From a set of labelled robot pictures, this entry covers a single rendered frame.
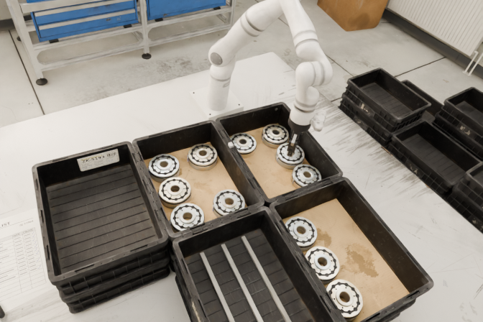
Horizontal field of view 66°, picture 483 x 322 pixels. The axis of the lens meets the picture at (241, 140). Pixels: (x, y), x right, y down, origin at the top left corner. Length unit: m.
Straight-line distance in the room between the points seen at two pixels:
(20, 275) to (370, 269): 1.05
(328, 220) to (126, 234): 0.63
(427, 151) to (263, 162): 1.27
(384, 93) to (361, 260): 1.46
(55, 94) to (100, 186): 1.81
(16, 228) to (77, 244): 0.30
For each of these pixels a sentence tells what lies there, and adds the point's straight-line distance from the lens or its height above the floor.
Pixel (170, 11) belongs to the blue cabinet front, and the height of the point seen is 0.37.
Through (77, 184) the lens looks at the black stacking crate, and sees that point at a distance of 1.33.
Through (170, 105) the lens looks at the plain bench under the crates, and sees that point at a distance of 1.76.
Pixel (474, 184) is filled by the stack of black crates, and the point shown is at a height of 0.57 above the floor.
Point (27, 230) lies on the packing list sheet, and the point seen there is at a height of 0.70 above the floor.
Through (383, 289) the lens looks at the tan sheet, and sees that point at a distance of 1.22.
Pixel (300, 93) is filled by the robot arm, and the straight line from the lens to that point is 1.12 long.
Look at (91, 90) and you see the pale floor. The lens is 3.03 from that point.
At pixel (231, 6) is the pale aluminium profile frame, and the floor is 0.31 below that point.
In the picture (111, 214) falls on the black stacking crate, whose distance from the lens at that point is 1.24.
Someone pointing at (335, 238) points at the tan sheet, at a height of 0.83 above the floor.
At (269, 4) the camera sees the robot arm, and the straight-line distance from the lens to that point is 1.33.
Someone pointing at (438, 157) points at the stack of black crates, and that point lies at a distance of 2.41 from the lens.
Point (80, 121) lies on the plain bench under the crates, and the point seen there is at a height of 0.70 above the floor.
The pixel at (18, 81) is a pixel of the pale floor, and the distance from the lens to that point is 3.26.
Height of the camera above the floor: 1.85
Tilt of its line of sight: 46 degrees down
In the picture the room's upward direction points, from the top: 9 degrees clockwise
